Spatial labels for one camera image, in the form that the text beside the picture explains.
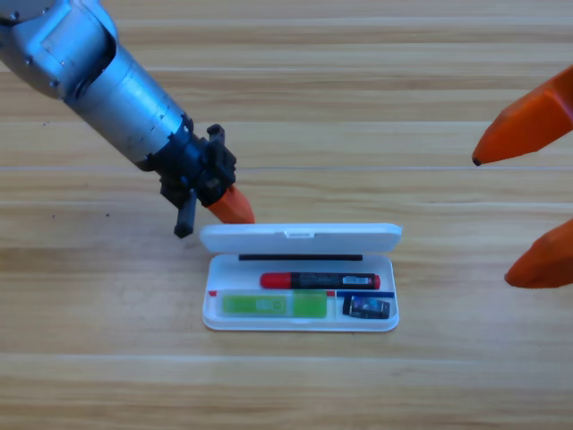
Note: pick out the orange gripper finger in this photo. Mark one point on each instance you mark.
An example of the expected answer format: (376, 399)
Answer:
(546, 264)
(233, 208)
(528, 125)

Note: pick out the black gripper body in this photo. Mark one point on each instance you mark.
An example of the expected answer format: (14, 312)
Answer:
(201, 165)

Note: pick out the white Unitree pencil case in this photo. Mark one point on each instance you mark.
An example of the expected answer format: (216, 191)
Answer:
(268, 239)

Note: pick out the green transparent pencil lead box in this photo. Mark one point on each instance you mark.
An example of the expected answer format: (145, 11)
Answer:
(250, 305)

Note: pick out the black marker with red cap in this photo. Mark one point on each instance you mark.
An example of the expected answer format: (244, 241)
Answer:
(322, 281)

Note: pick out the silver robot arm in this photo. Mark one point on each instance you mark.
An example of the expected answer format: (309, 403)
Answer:
(112, 89)

